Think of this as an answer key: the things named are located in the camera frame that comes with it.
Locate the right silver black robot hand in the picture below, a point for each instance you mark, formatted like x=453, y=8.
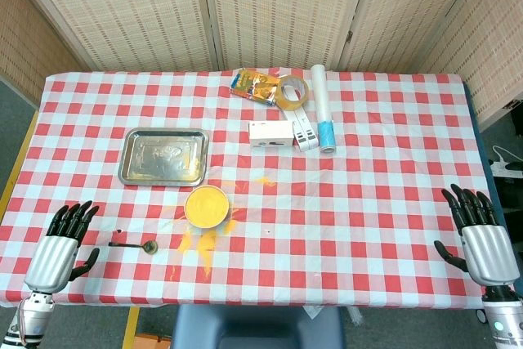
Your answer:
x=490, y=251

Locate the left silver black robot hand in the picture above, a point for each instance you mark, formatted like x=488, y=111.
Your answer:
x=53, y=255

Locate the dark metal spoon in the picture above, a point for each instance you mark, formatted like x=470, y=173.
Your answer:
x=152, y=247

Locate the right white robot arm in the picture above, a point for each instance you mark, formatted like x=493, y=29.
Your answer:
x=504, y=320

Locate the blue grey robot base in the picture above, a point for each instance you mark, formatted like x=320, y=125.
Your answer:
x=257, y=328

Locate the yellow powder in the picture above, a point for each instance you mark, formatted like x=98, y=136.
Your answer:
x=206, y=242

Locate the yellow bowl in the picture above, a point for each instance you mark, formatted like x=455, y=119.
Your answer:
x=206, y=224

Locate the black equipment case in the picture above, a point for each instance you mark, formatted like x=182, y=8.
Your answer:
x=510, y=193

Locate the black caster wheel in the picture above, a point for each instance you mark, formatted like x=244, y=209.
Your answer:
x=482, y=316

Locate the white power strip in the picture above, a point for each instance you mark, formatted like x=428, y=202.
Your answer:
x=500, y=169

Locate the red white checkered tablecloth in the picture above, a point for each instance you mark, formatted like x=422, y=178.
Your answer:
x=367, y=202

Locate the orange box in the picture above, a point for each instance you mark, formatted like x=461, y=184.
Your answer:
x=153, y=343

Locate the rectangular steel tray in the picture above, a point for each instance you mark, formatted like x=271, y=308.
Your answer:
x=163, y=157

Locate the woven bamboo screen panel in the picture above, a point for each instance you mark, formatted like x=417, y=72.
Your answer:
x=24, y=38
x=408, y=10
x=498, y=38
x=282, y=10
x=122, y=10

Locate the white roll with blue label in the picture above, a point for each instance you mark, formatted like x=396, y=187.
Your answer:
x=323, y=99

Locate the clear packing tape roll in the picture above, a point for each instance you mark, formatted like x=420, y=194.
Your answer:
x=292, y=104

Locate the white stapler box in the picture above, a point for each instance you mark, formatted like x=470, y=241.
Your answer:
x=271, y=132

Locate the metal screen hinge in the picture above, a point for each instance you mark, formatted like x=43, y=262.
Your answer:
x=349, y=36

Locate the yellow orange snack packet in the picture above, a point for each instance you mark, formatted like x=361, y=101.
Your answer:
x=249, y=85

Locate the blue table frame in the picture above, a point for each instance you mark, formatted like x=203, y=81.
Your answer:
x=476, y=120

